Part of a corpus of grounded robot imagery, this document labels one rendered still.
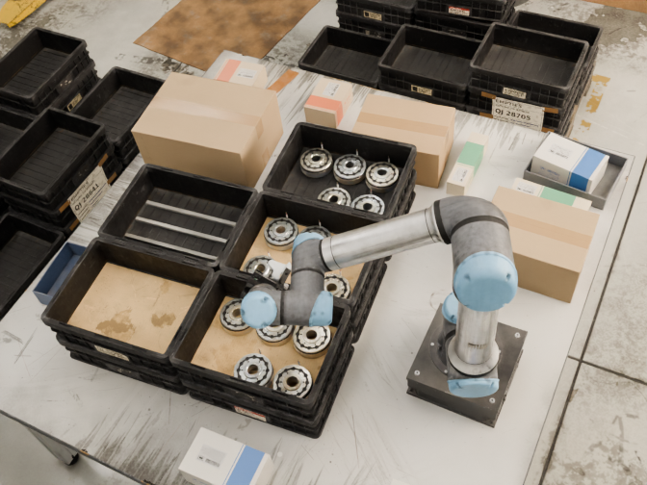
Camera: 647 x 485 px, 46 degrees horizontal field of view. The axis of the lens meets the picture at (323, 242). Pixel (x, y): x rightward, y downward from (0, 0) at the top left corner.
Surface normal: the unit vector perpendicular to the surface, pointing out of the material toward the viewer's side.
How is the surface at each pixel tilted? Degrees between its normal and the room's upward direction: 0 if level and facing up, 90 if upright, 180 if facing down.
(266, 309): 43
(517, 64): 0
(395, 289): 0
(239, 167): 90
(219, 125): 0
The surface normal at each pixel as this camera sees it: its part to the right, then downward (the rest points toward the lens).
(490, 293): -0.04, 0.72
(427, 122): -0.09, -0.59
